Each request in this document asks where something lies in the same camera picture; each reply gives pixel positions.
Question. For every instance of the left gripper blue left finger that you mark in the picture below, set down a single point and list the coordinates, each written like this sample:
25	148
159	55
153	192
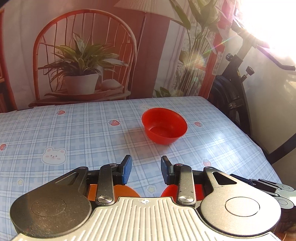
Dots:
110	175

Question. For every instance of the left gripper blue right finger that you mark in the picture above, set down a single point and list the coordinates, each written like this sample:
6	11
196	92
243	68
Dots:
180	175

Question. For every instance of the red plastic bowl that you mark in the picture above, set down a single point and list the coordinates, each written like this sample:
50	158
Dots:
163	126

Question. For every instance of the blue plaid bedsheet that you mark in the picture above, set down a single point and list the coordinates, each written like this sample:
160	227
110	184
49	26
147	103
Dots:
41	144

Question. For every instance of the black exercise bike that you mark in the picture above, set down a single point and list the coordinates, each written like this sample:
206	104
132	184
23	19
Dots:
227	92

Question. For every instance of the printed room backdrop cloth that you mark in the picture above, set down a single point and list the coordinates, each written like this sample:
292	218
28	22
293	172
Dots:
62	52

